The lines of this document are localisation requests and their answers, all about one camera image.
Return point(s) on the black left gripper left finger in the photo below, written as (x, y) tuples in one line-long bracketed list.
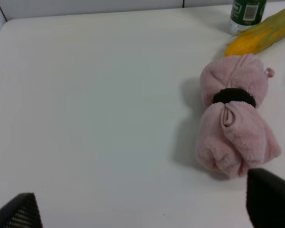
[(21, 212)]

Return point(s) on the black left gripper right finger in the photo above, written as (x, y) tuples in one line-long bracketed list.
[(265, 199)]

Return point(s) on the pink plush towel roll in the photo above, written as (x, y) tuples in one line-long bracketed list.
[(233, 138)]

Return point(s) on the black hair band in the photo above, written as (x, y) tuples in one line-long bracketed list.
[(228, 95)]

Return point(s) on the yellow corn cob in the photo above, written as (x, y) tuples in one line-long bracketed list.
[(259, 37)]

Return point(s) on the green label water bottle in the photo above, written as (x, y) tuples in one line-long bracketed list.
[(246, 13)]

